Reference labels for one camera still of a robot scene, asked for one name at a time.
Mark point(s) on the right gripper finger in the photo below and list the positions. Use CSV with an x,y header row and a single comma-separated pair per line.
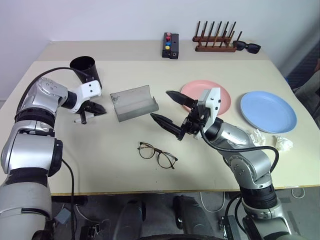
x,y
166,122
181,98

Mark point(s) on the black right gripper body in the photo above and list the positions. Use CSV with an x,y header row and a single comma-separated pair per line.
x,y
193,122

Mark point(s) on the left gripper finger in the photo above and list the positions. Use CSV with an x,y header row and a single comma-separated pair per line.
x,y
99,112
98,106

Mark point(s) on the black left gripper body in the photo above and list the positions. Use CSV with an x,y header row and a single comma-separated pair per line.
x,y
84,115

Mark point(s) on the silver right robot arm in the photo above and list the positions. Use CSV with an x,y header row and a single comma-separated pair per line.
x,y
247,155

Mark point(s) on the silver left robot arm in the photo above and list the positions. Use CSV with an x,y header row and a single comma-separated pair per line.
x,y
30,150

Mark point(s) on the grey open glasses case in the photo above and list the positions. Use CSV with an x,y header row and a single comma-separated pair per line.
x,y
135,105

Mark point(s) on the black cup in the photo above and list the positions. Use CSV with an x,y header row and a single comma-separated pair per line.
x,y
86,68

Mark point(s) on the pink plate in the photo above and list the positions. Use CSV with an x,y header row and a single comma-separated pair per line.
x,y
192,87

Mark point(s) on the tortoiseshell round eyeglasses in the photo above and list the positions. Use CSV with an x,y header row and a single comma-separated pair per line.
x,y
160,156

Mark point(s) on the plain black box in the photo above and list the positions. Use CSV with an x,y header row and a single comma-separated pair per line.
x,y
174,47

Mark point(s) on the black box with coloured buttons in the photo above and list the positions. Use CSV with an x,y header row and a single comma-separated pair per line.
x,y
166,47

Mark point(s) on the brown wooden plate rack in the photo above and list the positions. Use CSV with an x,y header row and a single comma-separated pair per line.
x,y
215,46

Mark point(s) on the crumpled white tissue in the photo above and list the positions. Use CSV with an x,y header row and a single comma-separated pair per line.
x,y
257,137
283,143

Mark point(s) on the blue plate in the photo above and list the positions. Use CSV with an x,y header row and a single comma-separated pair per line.
x,y
267,112

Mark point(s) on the black sunglasses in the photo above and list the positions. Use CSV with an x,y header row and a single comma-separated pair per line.
x,y
252,47

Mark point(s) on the dark rounded robot leg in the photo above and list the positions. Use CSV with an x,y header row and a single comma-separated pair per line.
x,y
192,217
131,220

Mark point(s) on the small grey floor box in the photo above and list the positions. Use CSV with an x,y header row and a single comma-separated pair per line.
x,y
63,216

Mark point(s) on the dark grey chair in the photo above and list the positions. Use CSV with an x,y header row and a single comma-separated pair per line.
x,y
308,97

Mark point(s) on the black ribbed panel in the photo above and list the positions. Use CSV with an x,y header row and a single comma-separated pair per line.
x,y
303,67

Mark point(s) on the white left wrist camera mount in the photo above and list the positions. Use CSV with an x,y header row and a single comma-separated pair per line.
x,y
90,90

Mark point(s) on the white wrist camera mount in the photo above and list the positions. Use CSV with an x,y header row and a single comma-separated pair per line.
x,y
90,90
213,102

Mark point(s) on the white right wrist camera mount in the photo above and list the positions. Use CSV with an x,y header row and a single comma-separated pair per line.
x,y
213,102

